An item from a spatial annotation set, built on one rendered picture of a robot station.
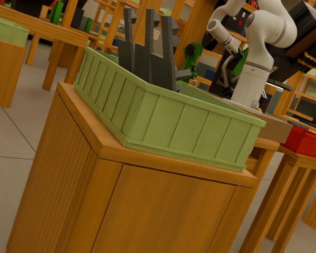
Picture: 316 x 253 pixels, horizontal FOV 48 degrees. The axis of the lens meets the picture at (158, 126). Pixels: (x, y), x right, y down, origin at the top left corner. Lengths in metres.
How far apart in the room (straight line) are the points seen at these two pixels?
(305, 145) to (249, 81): 0.61
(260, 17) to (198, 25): 0.91
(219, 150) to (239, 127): 0.09
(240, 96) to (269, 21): 0.33
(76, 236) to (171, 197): 0.27
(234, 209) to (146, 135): 0.40
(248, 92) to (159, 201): 0.79
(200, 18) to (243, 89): 0.95
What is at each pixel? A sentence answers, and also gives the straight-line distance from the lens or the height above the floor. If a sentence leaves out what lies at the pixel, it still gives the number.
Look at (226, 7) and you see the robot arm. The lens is 2.17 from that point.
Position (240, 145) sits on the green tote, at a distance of 1.07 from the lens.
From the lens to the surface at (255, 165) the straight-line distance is 1.68.
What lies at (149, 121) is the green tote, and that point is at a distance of 0.89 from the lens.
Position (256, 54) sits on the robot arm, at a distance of 1.63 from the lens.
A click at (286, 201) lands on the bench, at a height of 0.33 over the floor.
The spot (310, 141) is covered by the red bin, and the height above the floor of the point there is 0.88.
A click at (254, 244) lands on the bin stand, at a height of 0.24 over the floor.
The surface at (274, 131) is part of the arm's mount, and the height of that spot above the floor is 0.89.
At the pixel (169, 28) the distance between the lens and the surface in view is 0.96.
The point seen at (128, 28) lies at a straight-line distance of 1.28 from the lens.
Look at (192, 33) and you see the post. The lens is 2.44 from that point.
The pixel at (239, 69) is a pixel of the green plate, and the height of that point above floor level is 1.12.
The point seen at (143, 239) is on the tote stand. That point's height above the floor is 0.54.
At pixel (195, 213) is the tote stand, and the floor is 0.64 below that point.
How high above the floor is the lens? 1.04
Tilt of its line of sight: 11 degrees down
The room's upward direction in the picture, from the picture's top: 21 degrees clockwise
